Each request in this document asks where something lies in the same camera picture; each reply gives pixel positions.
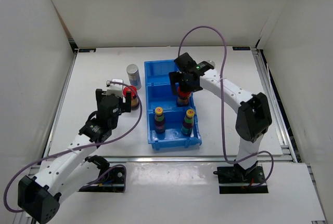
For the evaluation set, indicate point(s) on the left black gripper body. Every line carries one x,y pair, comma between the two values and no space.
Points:
119,103

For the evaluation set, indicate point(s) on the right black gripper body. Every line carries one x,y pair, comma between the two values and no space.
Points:
185,85

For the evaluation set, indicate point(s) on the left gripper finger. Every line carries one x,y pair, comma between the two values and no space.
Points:
99,93
126,106

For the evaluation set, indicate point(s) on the red-lidded sauce jar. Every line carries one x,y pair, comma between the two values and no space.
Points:
134,98
183,98

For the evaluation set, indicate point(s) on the yellow-capped sauce bottle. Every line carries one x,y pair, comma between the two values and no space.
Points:
159,120

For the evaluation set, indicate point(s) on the green-labelled sauce bottle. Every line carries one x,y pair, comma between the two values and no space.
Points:
188,122

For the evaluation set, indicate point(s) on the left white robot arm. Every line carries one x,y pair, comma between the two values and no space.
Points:
41,195

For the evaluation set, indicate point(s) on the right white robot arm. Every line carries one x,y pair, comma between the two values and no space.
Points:
253,116

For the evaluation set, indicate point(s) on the right silver-capped white shaker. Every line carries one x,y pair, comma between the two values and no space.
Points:
211,63

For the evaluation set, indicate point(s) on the silver-capped white shaker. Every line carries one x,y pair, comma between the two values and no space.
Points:
133,75
211,63

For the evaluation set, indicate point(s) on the left silver-capped white shaker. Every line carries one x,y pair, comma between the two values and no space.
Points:
133,75

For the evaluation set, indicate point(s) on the blue three-compartment plastic bin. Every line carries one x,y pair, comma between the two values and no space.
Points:
159,94

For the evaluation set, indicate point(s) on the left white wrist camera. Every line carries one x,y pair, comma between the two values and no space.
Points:
115,87

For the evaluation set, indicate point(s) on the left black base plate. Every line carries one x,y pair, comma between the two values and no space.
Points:
112,182

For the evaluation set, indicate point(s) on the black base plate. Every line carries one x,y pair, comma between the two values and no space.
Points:
236,180
112,182

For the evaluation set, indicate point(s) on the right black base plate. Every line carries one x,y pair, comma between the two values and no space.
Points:
236,180

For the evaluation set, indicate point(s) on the aluminium frame rail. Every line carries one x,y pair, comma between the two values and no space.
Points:
286,157

